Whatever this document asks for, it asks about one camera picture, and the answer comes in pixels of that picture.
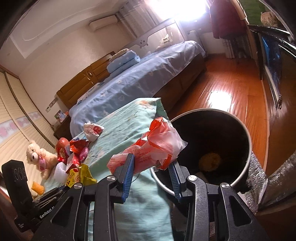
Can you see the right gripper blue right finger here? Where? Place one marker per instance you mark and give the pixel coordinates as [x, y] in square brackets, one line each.
[178, 176]

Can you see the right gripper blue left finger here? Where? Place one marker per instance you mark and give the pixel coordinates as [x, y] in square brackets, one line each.
[124, 176]

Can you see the red white plastic wrapper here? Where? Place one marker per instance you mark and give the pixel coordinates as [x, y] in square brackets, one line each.
[158, 147]

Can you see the white foam fruit net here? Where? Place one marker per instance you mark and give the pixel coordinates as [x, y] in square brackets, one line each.
[60, 174]

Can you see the black round trash bin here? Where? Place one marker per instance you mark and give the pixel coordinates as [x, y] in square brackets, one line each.
[218, 147]

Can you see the left yellow foam net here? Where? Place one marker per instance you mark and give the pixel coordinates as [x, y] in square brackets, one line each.
[38, 188]

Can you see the yellow snack wrapper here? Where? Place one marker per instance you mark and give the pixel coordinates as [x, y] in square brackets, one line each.
[80, 175]

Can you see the floral teal bed sheet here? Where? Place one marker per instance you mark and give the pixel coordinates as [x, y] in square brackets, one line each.
[120, 206]

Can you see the orange red snack bag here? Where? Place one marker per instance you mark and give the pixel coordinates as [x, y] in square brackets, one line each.
[79, 149]

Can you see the crumpled white tissue bag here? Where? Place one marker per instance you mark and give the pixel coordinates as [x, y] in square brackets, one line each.
[92, 131]

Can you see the cream teddy bear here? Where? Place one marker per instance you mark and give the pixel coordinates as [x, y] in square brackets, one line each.
[41, 158]

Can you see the red snack wrapper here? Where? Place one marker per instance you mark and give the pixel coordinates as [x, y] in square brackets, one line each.
[63, 150]

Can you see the dark wooden nightstand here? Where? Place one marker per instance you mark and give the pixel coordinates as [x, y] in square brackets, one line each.
[63, 130]

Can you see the louvered wardrobe doors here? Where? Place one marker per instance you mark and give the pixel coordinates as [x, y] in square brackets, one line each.
[21, 122]

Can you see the large bed blue sheet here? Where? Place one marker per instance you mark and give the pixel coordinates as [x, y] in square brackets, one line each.
[144, 79]

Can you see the wooden headboard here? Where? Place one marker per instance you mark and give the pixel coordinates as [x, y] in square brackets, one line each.
[84, 80]

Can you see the folded blue quilt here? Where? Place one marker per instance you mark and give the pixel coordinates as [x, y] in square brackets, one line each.
[120, 58]

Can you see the white air conditioner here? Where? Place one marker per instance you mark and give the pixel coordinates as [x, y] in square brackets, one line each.
[101, 23]

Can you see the dark red hanging jacket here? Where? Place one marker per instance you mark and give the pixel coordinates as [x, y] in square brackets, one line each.
[226, 23]

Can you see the black glass tv cabinet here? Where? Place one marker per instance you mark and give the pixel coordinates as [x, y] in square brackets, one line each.
[271, 42]

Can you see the brown plush toy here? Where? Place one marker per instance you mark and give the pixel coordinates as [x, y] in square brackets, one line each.
[269, 19]

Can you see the grey bed guard rail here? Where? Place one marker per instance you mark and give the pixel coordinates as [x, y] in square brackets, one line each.
[150, 40]

